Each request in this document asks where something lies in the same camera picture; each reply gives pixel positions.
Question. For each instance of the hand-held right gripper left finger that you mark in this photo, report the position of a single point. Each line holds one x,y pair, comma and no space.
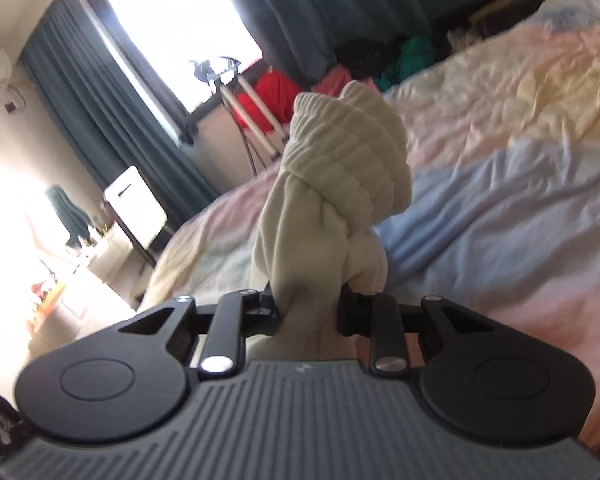
272,310

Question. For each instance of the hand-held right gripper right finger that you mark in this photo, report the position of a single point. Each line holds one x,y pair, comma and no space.
347,310

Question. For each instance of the white ribbed sock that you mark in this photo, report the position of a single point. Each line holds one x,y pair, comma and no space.
330,160

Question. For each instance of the white cabinet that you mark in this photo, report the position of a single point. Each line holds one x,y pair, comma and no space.
111,260

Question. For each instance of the white folding chair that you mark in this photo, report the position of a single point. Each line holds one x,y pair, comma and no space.
135,205

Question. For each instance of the metal drying rack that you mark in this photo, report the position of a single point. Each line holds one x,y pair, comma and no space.
250,105

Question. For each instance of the pastel patchwork blanket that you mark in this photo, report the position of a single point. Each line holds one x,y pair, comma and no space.
505,170

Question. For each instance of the red cloth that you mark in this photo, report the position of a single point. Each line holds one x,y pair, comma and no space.
275,90

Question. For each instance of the dark green hanging garment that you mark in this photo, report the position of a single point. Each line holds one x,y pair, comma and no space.
70,215

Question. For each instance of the pink cloth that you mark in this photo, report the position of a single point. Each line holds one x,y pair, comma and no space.
332,82

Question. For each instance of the black cloth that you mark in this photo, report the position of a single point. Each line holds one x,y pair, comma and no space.
365,57

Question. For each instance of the green cloth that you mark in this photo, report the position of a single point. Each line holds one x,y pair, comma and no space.
415,57

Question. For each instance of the bright window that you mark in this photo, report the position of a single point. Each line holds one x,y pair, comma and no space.
180,25

